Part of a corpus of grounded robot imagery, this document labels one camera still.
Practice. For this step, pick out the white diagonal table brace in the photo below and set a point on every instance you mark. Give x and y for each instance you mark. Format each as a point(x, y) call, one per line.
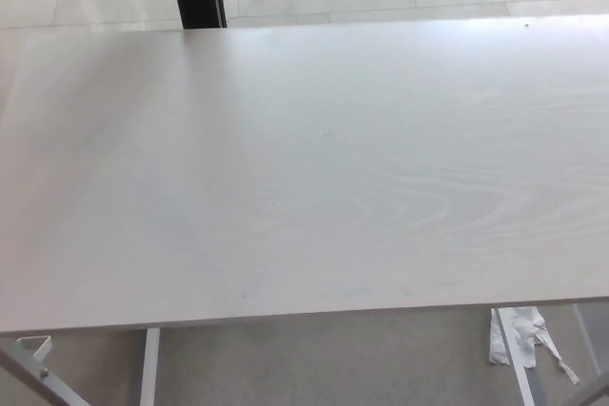
point(52, 382)

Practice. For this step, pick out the white straight table leg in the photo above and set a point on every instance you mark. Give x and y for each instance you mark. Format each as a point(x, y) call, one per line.
point(150, 373)

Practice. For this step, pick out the white slanted table leg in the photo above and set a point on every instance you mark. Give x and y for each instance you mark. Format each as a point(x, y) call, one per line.
point(516, 358)

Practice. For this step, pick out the torn white paper strip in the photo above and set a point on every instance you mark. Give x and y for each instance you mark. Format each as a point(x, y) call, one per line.
point(523, 330)

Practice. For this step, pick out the white metal table bracket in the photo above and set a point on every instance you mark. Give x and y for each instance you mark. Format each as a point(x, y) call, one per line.
point(45, 349)

